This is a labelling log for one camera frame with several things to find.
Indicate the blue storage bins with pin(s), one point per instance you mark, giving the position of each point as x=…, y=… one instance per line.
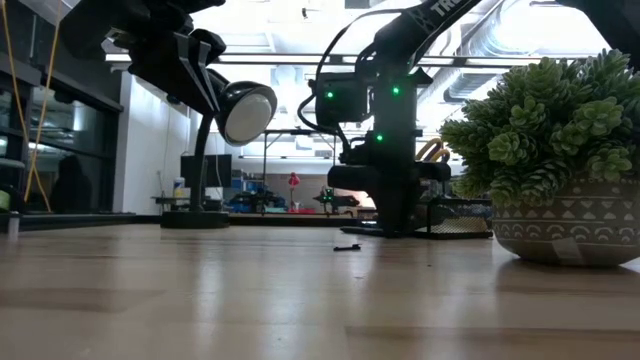
x=247, y=187

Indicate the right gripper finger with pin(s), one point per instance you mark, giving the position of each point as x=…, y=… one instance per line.
x=395, y=212

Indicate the black computer monitor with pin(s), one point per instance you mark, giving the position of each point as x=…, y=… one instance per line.
x=215, y=170

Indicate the black background workstation frame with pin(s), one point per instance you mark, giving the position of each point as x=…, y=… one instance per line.
x=300, y=132

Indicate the red background object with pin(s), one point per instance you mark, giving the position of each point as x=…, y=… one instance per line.
x=293, y=180

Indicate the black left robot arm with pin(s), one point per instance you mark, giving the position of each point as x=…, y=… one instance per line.
x=100, y=20

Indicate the person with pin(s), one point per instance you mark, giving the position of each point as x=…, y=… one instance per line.
x=70, y=187

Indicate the background desk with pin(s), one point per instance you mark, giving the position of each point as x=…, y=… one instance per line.
x=165, y=201

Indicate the small black pen clip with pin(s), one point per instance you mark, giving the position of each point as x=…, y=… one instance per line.
x=347, y=247

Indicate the long ceiling light bar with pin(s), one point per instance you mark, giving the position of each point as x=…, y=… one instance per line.
x=275, y=59

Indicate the yellow sticky note pad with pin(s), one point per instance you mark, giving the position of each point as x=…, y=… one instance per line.
x=457, y=226

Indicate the background black robot arm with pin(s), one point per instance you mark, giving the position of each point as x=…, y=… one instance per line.
x=337, y=201

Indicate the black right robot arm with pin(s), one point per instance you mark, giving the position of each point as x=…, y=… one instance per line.
x=395, y=60

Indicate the black aluminium table frame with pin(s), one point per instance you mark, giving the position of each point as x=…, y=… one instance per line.
x=100, y=220

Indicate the black mesh desk organizer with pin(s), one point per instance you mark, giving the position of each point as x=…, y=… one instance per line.
x=460, y=217

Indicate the small green object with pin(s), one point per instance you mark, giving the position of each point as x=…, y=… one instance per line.
x=3, y=201

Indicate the white plastic container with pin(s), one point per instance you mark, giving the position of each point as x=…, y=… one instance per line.
x=179, y=187

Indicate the succulent plant in patterned pot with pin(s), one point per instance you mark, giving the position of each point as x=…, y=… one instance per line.
x=550, y=150

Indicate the small silver post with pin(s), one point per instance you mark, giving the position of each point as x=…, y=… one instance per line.
x=13, y=227

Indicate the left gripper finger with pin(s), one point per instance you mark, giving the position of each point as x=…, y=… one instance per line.
x=207, y=75
x=185, y=80

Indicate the black gooseneck desk lamp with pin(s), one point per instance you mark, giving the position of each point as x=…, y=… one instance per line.
x=245, y=115

